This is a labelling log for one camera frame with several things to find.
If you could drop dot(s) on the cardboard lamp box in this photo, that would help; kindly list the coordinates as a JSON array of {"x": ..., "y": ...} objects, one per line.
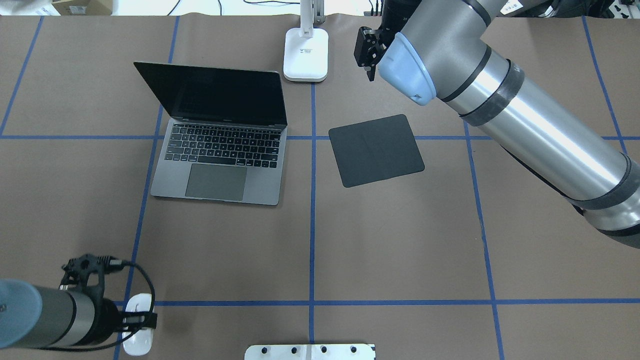
[{"x": 84, "y": 7}]

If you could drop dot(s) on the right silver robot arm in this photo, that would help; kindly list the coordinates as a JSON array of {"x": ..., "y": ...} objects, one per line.
[{"x": 429, "y": 49}]

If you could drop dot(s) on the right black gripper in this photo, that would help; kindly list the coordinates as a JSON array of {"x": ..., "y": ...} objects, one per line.
[{"x": 368, "y": 49}]

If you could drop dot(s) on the grey laptop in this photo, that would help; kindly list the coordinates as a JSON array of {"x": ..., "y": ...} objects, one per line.
[{"x": 226, "y": 135}]

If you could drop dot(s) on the black mouse pad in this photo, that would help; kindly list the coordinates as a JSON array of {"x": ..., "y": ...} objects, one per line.
[{"x": 375, "y": 150}]

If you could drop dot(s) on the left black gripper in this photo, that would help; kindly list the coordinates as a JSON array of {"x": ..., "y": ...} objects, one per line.
[{"x": 107, "y": 312}]

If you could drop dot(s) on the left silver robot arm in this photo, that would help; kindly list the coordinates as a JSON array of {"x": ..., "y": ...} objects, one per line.
[{"x": 36, "y": 317}]

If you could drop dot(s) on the white desk lamp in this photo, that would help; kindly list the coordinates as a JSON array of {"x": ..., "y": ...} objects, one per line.
[{"x": 306, "y": 53}]

